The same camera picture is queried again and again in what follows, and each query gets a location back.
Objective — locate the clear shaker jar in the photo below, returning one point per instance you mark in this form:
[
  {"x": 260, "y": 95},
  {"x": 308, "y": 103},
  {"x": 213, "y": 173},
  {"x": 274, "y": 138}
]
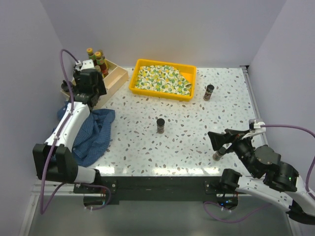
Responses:
[{"x": 64, "y": 87}]

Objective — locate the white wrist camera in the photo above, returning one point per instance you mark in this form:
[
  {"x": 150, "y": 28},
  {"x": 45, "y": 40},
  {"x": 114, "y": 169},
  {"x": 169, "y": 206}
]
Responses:
[
  {"x": 256, "y": 127},
  {"x": 86, "y": 64}
]

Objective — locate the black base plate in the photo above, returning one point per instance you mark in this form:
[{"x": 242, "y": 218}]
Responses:
[{"x": 164, "y": 188}]

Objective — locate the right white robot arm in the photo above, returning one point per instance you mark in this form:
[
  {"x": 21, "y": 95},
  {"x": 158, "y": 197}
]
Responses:
[{"x": 271, "y": 180}]

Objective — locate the cream divided organizer tray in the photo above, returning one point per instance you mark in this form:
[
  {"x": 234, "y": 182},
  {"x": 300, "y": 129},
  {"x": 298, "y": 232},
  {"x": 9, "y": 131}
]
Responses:
[{"x": 113, "y": 81}]

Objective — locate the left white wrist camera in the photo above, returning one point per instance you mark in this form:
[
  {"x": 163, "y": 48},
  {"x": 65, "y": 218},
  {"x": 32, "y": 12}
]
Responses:
[{"x": 86, "y": 64}]

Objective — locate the yellow plastic bin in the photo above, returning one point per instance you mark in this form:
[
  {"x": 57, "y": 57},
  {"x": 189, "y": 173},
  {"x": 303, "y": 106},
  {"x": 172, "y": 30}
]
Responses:
[{"x": 188, "y": 71}]

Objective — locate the blue checkered cloth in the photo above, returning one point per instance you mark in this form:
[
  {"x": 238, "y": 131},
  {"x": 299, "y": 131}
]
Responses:
[{"x": 85, "y": 133}]

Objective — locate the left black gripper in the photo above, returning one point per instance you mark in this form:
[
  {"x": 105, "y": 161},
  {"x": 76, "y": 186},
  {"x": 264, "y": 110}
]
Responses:
[{"x": 102, "y": 90}]

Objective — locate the red sauce bottle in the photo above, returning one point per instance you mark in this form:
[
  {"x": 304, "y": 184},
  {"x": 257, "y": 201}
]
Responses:
[{"x": 100, "y": 59}]

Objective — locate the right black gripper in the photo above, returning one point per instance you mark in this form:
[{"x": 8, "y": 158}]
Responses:
[{"x": 217, "y": 139}]

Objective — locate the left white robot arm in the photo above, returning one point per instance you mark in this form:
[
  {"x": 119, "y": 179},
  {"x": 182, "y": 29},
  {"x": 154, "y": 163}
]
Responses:
[{"x": 53, "y": 159}]

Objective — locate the lemon-print cloth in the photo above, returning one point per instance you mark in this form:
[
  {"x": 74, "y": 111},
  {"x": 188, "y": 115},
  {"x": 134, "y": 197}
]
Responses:
[{"x": 162, "y": 78}]

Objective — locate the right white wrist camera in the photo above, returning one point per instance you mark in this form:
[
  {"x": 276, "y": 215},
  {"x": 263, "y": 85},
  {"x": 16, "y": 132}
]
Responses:
[{"x": 256, "y": 127}]

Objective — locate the green-label sauce bottle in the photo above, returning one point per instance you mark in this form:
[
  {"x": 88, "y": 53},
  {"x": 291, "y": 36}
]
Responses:
[{"x": 91, "y": 54}]

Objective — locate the dark spice jar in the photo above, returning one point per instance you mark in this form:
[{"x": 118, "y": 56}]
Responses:
[{"x": 160, "y": 125}]

